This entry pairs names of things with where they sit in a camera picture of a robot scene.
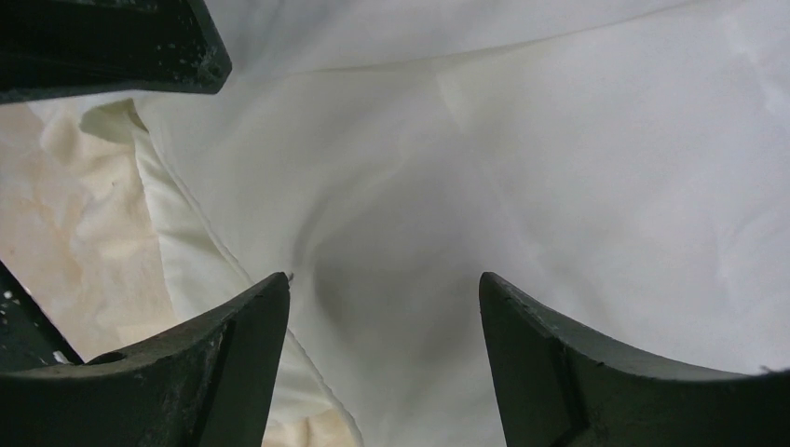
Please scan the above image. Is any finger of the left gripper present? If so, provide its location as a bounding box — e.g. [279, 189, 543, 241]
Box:
[1, 0, 232, 104]

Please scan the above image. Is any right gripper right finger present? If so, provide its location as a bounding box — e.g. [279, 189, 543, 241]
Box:
[479, 272, 789, 446]

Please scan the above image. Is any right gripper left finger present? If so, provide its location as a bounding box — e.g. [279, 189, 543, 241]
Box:
[1, 273, 290, 446]

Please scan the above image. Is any white ruffled pillowcase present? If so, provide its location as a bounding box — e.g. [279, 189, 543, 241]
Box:
[27, 0, 790, 447]

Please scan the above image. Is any white pillow yellow edge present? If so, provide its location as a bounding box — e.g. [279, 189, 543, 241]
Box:
[80, 100, 360, 446]

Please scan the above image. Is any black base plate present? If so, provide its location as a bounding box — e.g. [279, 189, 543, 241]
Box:
[1, 264, 83, 373]

